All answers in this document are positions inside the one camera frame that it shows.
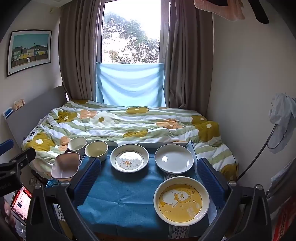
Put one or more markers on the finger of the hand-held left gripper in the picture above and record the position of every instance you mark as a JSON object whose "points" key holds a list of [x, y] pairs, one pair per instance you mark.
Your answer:
{"points": [[5, 144], [16, 160]]}

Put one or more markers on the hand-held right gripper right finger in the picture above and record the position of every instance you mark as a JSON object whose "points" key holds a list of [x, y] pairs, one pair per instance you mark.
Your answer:
{"points": [[209, 178]]}

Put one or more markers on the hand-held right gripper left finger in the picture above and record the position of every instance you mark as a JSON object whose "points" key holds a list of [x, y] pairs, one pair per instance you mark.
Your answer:
{"points": [[89, 178]]}

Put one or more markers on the pink scalloped bowl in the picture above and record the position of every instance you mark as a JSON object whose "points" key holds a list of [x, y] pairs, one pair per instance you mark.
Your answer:
{"points": [[66, 165]]}

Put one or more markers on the yellow bear print plate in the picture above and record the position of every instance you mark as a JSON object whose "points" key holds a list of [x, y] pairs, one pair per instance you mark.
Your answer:
{"points": [[181, 201]]}

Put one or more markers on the plain white plate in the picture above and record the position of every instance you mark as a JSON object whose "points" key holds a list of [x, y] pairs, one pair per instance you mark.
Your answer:
{"points": [[174, 160]]}

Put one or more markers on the white duck print plate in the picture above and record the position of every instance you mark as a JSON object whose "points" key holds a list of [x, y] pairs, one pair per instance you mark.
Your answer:
{"points": [[129, 158]]}

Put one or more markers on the cream bowl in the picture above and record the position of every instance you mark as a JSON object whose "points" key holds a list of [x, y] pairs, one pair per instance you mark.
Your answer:
{"points": [[96, 151]]}

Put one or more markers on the small blue box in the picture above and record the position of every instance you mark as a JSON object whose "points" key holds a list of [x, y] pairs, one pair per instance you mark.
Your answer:
{"points": [[8, 113]]}

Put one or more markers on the blue tablecloth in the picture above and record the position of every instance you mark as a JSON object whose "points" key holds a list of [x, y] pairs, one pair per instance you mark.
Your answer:
{"points": [[124, 185]]}

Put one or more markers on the small beige toy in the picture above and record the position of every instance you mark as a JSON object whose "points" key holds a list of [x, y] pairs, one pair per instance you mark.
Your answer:
{"points": [[19, 103]]}

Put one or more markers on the grey headboard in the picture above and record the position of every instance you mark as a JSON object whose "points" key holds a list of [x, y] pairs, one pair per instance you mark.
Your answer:
{"points": [[34, 109]]}

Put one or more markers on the pale striped cloth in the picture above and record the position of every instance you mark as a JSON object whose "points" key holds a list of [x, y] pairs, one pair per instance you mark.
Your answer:
{"points": [[282, 176]]}

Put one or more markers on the floral printed blanket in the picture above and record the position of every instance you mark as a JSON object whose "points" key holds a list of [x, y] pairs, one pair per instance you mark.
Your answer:
{"points": [[138, 122]]}

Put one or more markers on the red box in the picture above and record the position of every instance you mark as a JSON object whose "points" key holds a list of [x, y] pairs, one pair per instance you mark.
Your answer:
{"points": [[284, 220]]}

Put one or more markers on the white hanging garment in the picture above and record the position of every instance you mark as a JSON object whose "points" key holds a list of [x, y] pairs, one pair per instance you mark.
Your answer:
{"points": [[282, 120]]}

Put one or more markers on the light blue cloth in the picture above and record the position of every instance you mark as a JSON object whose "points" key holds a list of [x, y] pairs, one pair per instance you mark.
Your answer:
{"points": [[130, 83]]}

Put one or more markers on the brown curtain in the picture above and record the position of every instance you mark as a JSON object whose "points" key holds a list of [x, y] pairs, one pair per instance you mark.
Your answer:
{"points": [[78, 51], [187, 53]]}

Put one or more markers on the window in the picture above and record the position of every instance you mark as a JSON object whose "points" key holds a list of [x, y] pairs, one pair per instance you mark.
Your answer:
{"points": [[130, 32]]}

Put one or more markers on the pink hanging cloth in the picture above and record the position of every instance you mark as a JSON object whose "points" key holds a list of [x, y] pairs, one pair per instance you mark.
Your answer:
{"points": [[222, 10]]}

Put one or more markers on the black hanging object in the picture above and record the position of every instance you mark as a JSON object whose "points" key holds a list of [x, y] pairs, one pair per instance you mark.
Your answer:
{"points": [[260, 11]]}

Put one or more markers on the framed wall poster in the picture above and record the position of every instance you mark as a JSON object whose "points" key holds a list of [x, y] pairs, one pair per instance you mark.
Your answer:
{"points": [[29, 52]]}

